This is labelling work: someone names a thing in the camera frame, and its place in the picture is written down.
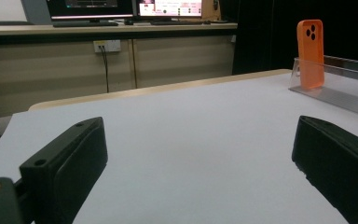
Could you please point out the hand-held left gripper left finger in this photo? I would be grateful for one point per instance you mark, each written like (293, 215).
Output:
(65, 168)

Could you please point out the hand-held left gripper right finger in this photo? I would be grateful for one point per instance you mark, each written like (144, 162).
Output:
(338, 161)

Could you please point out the clear plastic container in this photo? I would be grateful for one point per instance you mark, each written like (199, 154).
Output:
(348, 99)

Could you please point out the orange phone case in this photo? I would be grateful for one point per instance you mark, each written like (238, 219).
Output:
(310, 62)

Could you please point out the beige desk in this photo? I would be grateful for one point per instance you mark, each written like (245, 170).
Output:
(59, 71)

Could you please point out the light wooden table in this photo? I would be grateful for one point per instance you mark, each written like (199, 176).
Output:
(136, 90)

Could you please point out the white table mat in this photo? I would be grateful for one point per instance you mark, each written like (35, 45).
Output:
(183, 140)

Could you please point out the black curtain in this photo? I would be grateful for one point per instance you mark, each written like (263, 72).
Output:
(267, 37)

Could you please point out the black keyboard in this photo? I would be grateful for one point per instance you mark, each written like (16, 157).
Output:
(180, 22)
(85, 23)

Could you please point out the black computer mouse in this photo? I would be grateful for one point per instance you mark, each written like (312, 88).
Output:
(129, 22)

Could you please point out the grey panel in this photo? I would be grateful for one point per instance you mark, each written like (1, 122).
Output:
(34, 11)

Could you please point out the large black monitor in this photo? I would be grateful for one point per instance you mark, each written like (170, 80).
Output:
(90, 7)

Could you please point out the monitor with bright screen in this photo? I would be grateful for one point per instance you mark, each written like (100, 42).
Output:
(171, 7)

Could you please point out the brown cardboard box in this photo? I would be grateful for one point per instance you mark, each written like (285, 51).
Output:
(212, 9)

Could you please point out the white wall socket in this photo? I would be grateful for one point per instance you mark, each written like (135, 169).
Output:
(107, 45)

